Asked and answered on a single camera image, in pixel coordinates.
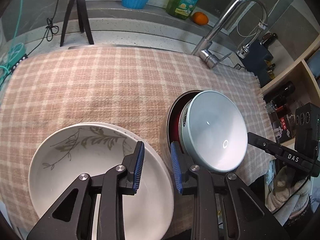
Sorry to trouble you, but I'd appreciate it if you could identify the orange fruit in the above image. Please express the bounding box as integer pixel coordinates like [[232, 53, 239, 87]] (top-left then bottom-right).
[[191, 12, 209, 26]]

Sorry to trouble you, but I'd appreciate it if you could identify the thin black cable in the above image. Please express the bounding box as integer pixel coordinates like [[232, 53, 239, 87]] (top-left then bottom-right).
[[24, 0, 66, 58]]

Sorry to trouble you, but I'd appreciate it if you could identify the teal round power strip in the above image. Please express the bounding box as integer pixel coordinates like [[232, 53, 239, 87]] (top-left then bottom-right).
[[8, 43, 26, 65]]

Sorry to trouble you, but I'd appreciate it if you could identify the white plate with leaf print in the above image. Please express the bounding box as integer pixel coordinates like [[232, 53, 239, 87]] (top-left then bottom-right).
[[28, 125, 174, 239]]

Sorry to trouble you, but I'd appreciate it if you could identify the white plate with pink flowers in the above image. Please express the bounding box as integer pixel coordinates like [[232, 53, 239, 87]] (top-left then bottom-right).
[[61, 122, 172, 184]]

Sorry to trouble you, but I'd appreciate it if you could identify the red rimmed steel bowl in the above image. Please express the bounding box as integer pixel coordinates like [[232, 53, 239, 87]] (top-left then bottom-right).
[[159, 90, 201, 170]]

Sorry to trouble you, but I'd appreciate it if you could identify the pink plaid cloth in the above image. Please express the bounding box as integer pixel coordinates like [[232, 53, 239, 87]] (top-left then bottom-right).
[[1, 47, 274, 230]]

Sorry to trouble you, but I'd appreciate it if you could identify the black mini tripod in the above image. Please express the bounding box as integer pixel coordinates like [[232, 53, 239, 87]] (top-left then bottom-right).
[[60, 0, 94, 47]]

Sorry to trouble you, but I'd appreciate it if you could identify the chrome kitchen faucet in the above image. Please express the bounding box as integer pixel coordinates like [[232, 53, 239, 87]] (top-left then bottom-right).
[[191, 0, 270, 69]]

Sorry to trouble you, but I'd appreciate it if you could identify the black inline light controller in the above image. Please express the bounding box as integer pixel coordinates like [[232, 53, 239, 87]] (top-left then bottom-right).
[[11, 54, 28, 71]]

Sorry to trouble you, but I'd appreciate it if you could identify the white ceramic bowl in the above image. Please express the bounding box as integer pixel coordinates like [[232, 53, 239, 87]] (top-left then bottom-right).
[[180, 90, 248, 173]]

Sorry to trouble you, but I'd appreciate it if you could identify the wooden shelf unit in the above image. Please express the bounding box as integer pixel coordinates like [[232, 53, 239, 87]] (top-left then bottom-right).
[[260, 33, 320, 145]]

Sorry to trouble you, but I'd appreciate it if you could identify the teal power cable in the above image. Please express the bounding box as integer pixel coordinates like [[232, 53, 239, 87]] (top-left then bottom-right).
[[0, 0, 27, 91]]

